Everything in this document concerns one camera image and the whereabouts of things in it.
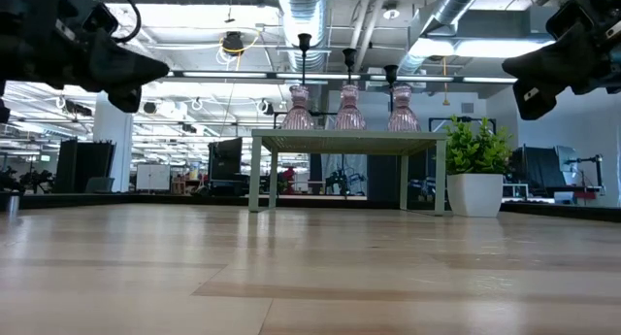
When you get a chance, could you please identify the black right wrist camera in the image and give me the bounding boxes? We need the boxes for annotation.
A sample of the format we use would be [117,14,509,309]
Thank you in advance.
[545,0,597,41]

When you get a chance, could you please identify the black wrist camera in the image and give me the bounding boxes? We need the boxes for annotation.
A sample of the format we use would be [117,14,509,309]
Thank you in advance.
[545,0,597,41]
[79,1,121,36]

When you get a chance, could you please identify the white column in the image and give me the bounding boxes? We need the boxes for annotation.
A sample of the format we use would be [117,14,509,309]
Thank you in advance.
[92,94,134,193]

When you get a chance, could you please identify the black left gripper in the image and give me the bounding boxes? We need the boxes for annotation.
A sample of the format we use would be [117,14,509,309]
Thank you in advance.
[0,0,172,115]

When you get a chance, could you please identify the black aluminium rig frame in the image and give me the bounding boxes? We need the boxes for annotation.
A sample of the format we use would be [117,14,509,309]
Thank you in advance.
[18,192,621,223]

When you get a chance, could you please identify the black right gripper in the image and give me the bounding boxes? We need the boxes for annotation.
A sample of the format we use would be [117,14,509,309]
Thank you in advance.
[501,0,621,121]

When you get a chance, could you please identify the pink ribbed glass candle holder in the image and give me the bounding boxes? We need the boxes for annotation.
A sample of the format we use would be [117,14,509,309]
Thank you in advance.
[333,84,368,131]
[280,84,316,131]
[386,84,422,133]

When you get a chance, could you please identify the black cabinet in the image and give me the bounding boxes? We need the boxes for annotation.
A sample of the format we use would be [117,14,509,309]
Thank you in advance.
[52,139,117,194]

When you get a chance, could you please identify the tall black candlestick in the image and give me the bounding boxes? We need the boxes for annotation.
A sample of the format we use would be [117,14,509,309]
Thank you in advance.
[382,64,400,88]
[296,32,313,87]
[342,47,358,86]

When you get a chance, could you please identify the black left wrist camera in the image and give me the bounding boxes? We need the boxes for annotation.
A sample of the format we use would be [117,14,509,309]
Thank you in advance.
[79,1,121,36]

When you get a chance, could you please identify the wide silver ventilation duct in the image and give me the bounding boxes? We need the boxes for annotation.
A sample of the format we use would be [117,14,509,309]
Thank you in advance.
[276,0,334,130]

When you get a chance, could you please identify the green plant in white pot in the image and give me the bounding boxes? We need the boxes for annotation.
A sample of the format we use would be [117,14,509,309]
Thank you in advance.
[443,115,514,218]

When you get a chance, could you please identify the black round ceiling-hung device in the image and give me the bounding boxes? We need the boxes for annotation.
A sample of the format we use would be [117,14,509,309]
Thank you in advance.
[221,31,246,57]

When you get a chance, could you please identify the white cabinet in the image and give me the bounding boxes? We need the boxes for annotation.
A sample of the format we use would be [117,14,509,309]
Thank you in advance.
[135,163,172,191]

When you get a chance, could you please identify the slanted silver ventilation duct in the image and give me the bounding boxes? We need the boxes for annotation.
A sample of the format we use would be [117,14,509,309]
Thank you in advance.
[407,0,489,74]

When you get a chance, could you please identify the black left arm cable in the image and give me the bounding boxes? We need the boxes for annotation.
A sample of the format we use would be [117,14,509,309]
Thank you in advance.
[109,0,144,45]

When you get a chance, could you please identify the black monitor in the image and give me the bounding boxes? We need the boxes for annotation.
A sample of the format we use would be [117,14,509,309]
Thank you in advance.
[208,137,244,184]

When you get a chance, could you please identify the yellow hanging cord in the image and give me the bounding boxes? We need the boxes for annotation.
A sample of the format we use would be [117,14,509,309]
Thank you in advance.
[441,56,451,107]

